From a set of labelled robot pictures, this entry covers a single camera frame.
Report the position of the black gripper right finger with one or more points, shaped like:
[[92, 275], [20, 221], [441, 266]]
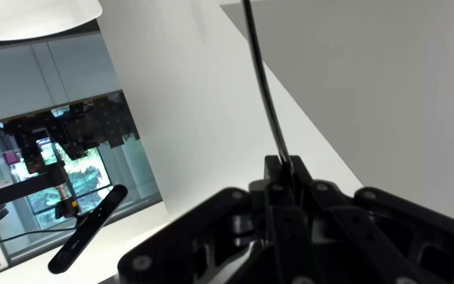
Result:
[[375, 237]]

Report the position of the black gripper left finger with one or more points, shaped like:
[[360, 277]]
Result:
[[222, 237]]

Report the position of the black spoon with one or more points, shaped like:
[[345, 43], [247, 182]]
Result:
[[264, 89]]

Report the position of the black oblong stereo camera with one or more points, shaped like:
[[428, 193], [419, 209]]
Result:
[[88, 229]]

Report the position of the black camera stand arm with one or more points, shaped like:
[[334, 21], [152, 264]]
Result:
[[17, 190]]

